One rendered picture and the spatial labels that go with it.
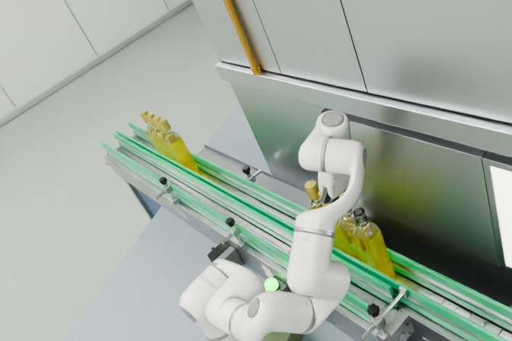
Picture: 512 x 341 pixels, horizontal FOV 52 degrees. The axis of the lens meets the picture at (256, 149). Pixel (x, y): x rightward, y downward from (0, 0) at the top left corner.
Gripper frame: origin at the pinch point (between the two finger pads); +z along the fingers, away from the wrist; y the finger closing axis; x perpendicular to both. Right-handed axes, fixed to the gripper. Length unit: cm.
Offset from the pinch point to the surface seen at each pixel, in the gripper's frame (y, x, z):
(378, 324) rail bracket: 16.0, 24.0, 13.5
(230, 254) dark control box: 19, -38, 44
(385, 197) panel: -11.8, 4.6, 8.0
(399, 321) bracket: 9.0, 25.0, 21.6
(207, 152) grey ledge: -11, -92, 53
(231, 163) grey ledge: -11, -75, 49
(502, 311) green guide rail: -3.5, 43.5, 9.9
